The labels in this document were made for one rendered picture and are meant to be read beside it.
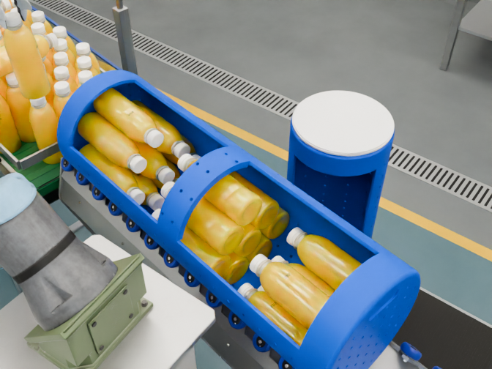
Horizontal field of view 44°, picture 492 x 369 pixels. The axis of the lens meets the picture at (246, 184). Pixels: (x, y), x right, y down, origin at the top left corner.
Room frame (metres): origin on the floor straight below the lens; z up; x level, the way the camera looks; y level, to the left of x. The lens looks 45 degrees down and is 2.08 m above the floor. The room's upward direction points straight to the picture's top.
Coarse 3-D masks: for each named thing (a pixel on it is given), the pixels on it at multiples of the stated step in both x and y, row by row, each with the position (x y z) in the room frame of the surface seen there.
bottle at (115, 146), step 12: (84, 120) 1.17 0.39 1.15; (96, 120) 1.16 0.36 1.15; (84, 132) 1.14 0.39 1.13; (96, 132) 1.12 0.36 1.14; (108, 132) 1.12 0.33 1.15; (120, 132) 1.13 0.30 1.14; (96, 144) 1.10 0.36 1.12; (108, 144) 1.08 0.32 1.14; (120, 144) 1.07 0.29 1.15; (132, 144) 1.08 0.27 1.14; (108, 156) 1.07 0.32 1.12; (120, 156) 1.05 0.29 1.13; (132, 156) 1.05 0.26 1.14
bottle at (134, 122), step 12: (108, 96) 1.19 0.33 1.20; (120, 96) 1.20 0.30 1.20; (96, 108) 1.19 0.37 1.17; (108, 108) 1.16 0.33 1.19; (120, 108) 1.15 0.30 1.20; (132, 108) 1.14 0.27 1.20; (108, 120) 1.15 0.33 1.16; (120, 120) 1.12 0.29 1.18; (132, 120) 1.11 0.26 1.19; (144, 120) 1.11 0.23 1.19; (132, 132) 1.09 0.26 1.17; (144, 132) 1.08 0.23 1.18
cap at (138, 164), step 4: (136, 156) 1.05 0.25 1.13; (140, 156) 1.05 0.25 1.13; (132, 160) 1.04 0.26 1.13; (136, 160) 1.04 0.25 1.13; (140, 160) 1.04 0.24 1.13; (144, 160) 1.04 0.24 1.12; (132, 164) 1.03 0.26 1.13; (136, 164) 1.03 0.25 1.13; (140, 164) 1.04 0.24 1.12; (144, 164) 1.04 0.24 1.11; (132, 168) 1.03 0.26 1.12; (136, 168) 1.03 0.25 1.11; (140, 168) 1.04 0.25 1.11; (144, 168) 1.04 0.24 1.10; (136, 172) 1.03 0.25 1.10; (140, 172) 1.03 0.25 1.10
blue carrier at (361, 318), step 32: (96, 96) 1.16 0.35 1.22; (128, 96) 1.28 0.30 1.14; (160, 96) 1.17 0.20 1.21; (64, 128) 1.12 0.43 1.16; (192, 128) 1.19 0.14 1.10; (224, 160) 0.93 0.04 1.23; (256, 160) 0.96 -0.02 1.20; (160, 192) 1.11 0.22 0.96; (192, 192) 0.86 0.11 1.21; (288, 192) 0.86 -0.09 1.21; (160, 224) 0.84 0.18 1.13; (288, 224) 0.93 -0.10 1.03; (320, 224) 0.88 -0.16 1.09; (192, 256) 0.77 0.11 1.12; (288, 256) 0.87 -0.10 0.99; (352, 256) 0.81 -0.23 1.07; (384, 256) 0.69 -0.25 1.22; (224, 288) 0.69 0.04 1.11; (352, 288) 0.61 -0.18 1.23; (384, 288) 0.61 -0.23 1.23; (416, 288) 0.68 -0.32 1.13; (256, 320) 0.63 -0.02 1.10; (320, 320) 0.57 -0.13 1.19; (352, 320) 0.56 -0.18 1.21; (384, 320) 0.62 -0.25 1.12; (288, 352) 0.57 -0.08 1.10; (320, 352) 0.53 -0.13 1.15; (352, 352) 0.56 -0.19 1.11
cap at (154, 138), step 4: (152, 132) 1.08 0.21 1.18; (156, 132) 1.08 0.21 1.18; (148, 136) 1.07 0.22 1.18; (152, 136) 1.06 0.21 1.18; (156, 136) 1.07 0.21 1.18; (160, 136) 1.08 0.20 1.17; (148, 140) 1.06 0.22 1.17; (152, 140) 1.06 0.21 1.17; (156, 140) 1.07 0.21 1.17; (160, 140) 1.08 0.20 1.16; (152, 144) 1.06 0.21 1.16; (156, 144) 1.07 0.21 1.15; (160, 144) 1.07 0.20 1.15
